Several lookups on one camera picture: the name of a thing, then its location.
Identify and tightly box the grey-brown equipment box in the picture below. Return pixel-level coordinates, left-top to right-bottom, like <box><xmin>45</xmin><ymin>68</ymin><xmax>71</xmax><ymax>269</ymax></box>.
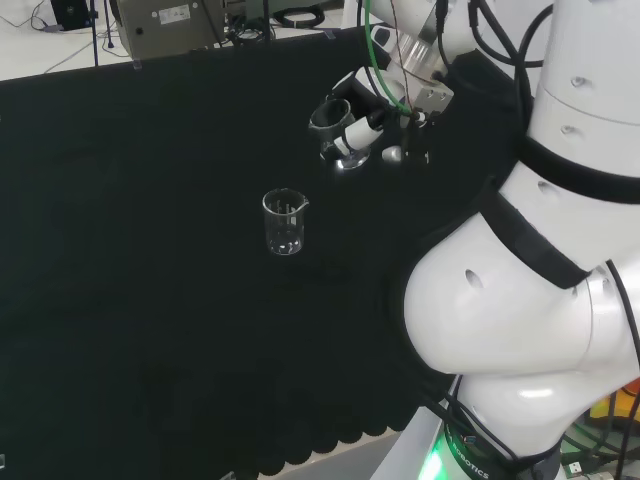
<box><xmin>115</xmin><ymin>0</ymin><xmax>230</xmax><ymax>60</ymax></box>

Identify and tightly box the black thin pole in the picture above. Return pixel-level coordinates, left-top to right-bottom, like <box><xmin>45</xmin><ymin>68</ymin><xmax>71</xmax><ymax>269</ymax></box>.
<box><xmin>261</xmin><ymin>0</ymin><xmax>275</xmax><ymax>44</ymax></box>

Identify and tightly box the black electronic device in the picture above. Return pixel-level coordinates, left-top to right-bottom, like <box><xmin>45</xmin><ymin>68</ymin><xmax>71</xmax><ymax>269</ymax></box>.
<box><xmin>49</xmin><ymin>0</ymin><xmax>94</xmax><ymax>31</ymax></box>

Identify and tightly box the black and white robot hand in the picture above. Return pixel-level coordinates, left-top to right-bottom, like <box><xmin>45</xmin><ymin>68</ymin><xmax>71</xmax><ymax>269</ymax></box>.
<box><xmin>327</xmin><ymin>69</ymin><xmax>436</xmax><ymax>165</ymax></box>

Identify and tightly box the yellow stop button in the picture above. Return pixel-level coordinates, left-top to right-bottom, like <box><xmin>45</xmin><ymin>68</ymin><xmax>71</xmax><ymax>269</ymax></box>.
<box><xmin>588</xmin><ymin>379</ymin><xmax>640</xmax><ymax>434</ymax></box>

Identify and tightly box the black tripod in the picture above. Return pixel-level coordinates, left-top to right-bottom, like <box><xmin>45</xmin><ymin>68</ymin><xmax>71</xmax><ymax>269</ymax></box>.
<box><xmin>88</xmin><ymin>0</ymin><xmax>117</xmax><ymax>67</ymax></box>

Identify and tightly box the green cable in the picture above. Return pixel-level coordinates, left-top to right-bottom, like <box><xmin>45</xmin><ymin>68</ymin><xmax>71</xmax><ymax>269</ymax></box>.
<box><xmin>363</xmin><ymin>0</ymin><xmax>417</xmax><ymax>117</ymax></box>

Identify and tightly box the black bench cloth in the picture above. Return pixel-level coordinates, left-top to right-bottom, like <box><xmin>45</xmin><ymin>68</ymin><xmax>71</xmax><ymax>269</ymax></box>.
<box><xmin>0</xmin><ymin>24</ymin><xmax>534</xmax><ymax>477</ymax></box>

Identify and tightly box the small clear glass beaker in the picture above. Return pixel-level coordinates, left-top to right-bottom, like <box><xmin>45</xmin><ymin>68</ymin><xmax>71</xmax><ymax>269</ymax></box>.
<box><xmin>308</xmin><ymin>98</ymin><xmax>372</xmax><ymax>171</ymax></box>

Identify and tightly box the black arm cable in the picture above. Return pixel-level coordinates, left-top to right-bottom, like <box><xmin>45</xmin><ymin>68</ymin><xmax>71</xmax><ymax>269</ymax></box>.
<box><xmin>513</xmin><ymin>0</ymin><xmax>557</xmax><ymax>137</ymax></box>

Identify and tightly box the clear graduated glass beaker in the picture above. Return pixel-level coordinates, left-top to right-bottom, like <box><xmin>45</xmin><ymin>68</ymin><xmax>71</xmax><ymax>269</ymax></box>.
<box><xmin>261</xmin><ymin>188</ymin><xmax>312</xmax><ymax>257</ymax></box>

